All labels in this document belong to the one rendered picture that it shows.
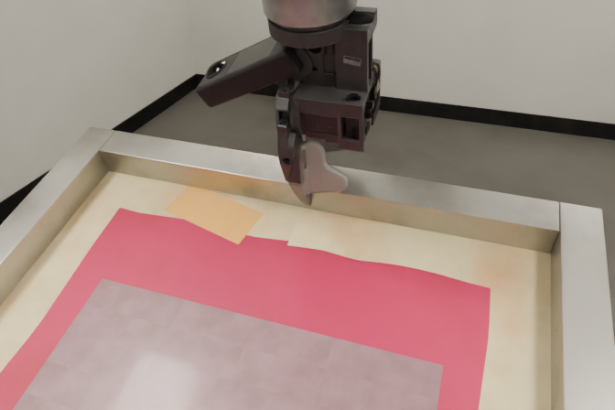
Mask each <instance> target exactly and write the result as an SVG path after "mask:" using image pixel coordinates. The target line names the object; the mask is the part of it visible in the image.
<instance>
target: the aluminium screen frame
mask: <svg viewBox="0 0 615 410"><path fill-rule="evenodd" d="M329 166H330V167H332V168H334V169H336V170H337V171H339V172H340V173H341V174H343V175H344V176H345V177H346V178H347V180H348V186H347V188H346V189H345V190H343V191H341V192H322V193H311V201H312V204H311V206H307V205H304V204H303V203H302V202H301V201H300V199H299V198H298V197H297V195H296V194H295V193H294V191H293V190H292V189H291V187H290V186H289V184H288V182H287V181H286V180H285V177H284V174H283V171H282V168H281V166H280V163H279V158H278V156H269V155H263V154H257V153H251V152H245V151H240V150H234V149H229V148H222V147H217V146H206V145H201V144H194V143H189V142H183V141H178V140H172V139H166V138H160V137H154V136H149V135H138V134H132V133H127V132H121V131H114V130H109V129H103V128H98V127H92V126H91V127H90V128H89V129H88V130H87V131H86V132H85V133H84V134H83V135H82V136H81V138H80V139H79V140H78V141H77V142H76V143H75V144H74V145H73V146H72V147H71V149H70V150H69V151H68V152H67V153H66V154H65V155H64V156H63V157H62V158H61V160H60V161H59V162H58V163H57V164H56V165H55V166H54V167H53V168H52V169H51V170H50V171H49V173H48V174H47V175H46V176H45V177H44V178H43V179H42V180H41V181H40V182H39V183H38V184H37V185H36V186H35V187H34V188H33V189H32V191H31V192H30V193H29V194H28V195H27V196H26V197H25V198H24V199H23V200H22V202H21V203H20V204H19V205H18V206H17V207H16V208H15V209H14V210H13V211H12V213H11V214H10V215H9V216H8V217H7V218H6V219H5V220H4V221H3V222H2V224H1V225H0V306H1V305H2V303H3V302H4V301H5V299H6V298H7V297H8V296H9V294H10V293H11V292H12V291H13V289H14V288H15V287H16V286H17V284H18V283H19V282H20V281H21V279H22V278H23V277H24V276H25V274H26V273H27V272H28V270H29V269H30V268H31V267H32V265H33V264H34V263H35V262H36V261H37V259H38V258H39V257H40V256H41V255H42V254H43V253H44V251H45V250H46V249H47V248H48V246H49V245H50V244H51V242H52V241H53V240H54V239H55V237H56V236H57V235H58V234H59V232H60V231H61V230H62V229H63V227H64V226H65V225H66V224H67V222H68V221H69V220H70V218H71V217H72V216H73V215H74V213H75V212H76V211H77V210H78V208H79V207H80V206H81V204H82V203H83V202H84V201H85V200H86V199H87V198H88V197H89V196H90V194H91V193H92V192H93V190H94V189H95V188H96V187H97V185H98V184H99V183H100V182H101V180H102V179H103V178H104V176H105V175H106V174H107V173H108V171H112V172H117V173H122V174H126V175H132V176H137V177H141V178H151V179H155V180H161V181H166V182H171V183H176V184H180V185H186V186H191V187H196V188H201V189H209V190H215V191H219V192H224V193H230V194H234V195H239V196H245V197H249V198H254V199H259V200H268V201H273V202H278V203H283V204H288V205H293V206H298V207H303V208H308V209H312V210H322V211H326V212H332V213H337V214H342V215H347V216H351V217H357V218H362V219H366V220H372V221H380V222H386V223H391V224H395V225H401V226H405V227H410V228H416V229H420V230H425V231H431V232H439V233H444V234H449V235H454V236H459V237H464V238H469V239H474V240H479V241H484V242H489V243H497V244H503V245H508V246H513V247H518V248H523V249H528V250H533V251H537V252H543V253H548V254H551V410H615V344H614V334H613V324H612V314H611V303H610V284H609V274H608V264H607V254H606V244H605V234H604V224H603V214H602V209H597V208H591V207H586V206H580V205H575V204H568V203H563V202H560V203H559V202H557V201H551V200H540V199H535V198H529V197H524V196H518V195H512V194H506V193H500V192H495V191H489V190H483V189H473V188H467V187H461V186H455V185H449V184H444V183H438V182H433V181H426V180H421V179H415V178H405V177H398V176H393V175H387V174H382V173H376V172H370V171H364V170H359V169H353V168H347V167H336V166H331V165H329Z"/></svg>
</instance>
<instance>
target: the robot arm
mask: <svg viewBox="0 0 615 410"><path fill-rule="evenodd" d="M262 4H263V10H264V14H265V15H266V16H267V20H268V26H269V32H270V35H271V37H270V38H266V39H264V40H262V41H260V42H258V43H256V44H253V45H252V46H250V47H248V48H246V49H242V50H240V51H238V52H236V53H234V54H231V55H230V56H228V57H226V58H224V59H220V60H218V61H216V62H214V63H213V64H211V65H210V67H209V68H208V70H207V72H206V73H205V76H204V78H203V79H202V80H201V82H200V84H199V85H198V87H197V88H196V93H197V95H198V96H199V97H200V98H201V99H202V100H203V101H204V102H205V103H206V104H207V105H208V106H209V107H214V106H217V105H220V104H222V103H226V102H228V101H231V100H233V99H236V98H238V97H241V96H243V95H245V94H248V93H250V92H254V91H257V90H260V89H262V88H264V87H266V86H269V85H271V84H274V83H276V84H277V86H278V87H279V89H278V91H277V94H276V97H275V124H276V130H277V151H278V158H279V163H280V166H281V168H282V171H283V174H284V177H285V180H286V181H287V182H288V184H289V186H290V187H291V189H292V190H293V191H294V193H295V194H296V195H297V197H298V198H299V199H300V201H301V202H302V203H303V204H304V205H307V206H311V204H312V201H311V193H322V192H341V191H343V190H345V189H346V188H347V186H348V180H347V178H346V177H345V176H344V175H343V174H341V173H340V172H339V171H337V170H336V169H334V168H332V167H330V166H329V165H328V163H327V161H326V152H332V151H343V150H351V151H357V152H363V151H364V142H365V139H366V136H367V134H368V131H369V128H370V127H371V125H373V124H374V121H375V118H376V115H377V113H378V111H379V106H380V90H381V60H380V59H373V58H372V34H373V31H374V30H375V28H376V25H377V8H376V7H363V6H356V5H357V4H358V3H357V0H262ZM302 135H304V136H305V138H306V141H304V142H303V139H302Z"/></svg>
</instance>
